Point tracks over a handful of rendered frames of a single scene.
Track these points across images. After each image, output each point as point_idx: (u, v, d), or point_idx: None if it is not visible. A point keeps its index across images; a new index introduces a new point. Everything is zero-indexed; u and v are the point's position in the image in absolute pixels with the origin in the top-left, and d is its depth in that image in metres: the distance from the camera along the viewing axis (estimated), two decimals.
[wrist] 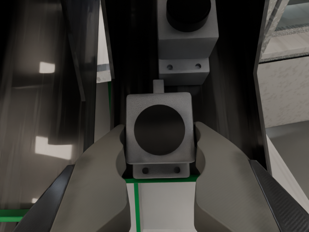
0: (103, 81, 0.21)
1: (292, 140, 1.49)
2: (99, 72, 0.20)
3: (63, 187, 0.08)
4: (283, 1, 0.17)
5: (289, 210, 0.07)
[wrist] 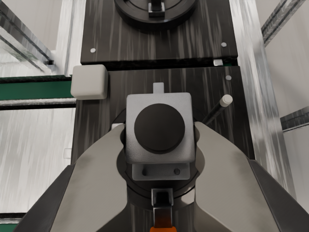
0: None
1: None
2: None
3: (64, 187, 0.08)
4: None
5: (289, 209, 0.07)
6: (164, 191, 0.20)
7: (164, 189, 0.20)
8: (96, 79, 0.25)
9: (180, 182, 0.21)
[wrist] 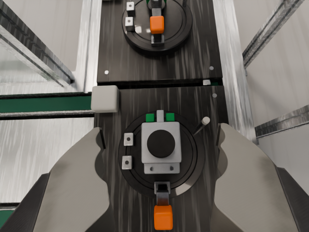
0: None
1: None
2: None
3: (39, 197, 0.08)
4: None
5: None
6: (163, 183, 0.27)
7: (163, 182, 0.28)
8: (111, 97, 0.32)
9: (176, 176, 0.28)
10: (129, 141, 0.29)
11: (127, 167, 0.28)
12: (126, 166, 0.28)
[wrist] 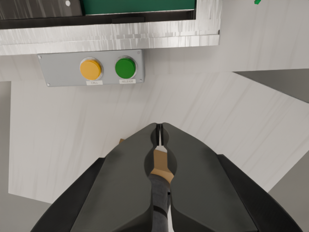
0: None
1: None
2: None
3: (93, 178, 0.08)
4: None
5: (257, 197, 0.07)
6: None
7: None
8: None
9: None
10: None
11: None
12: None
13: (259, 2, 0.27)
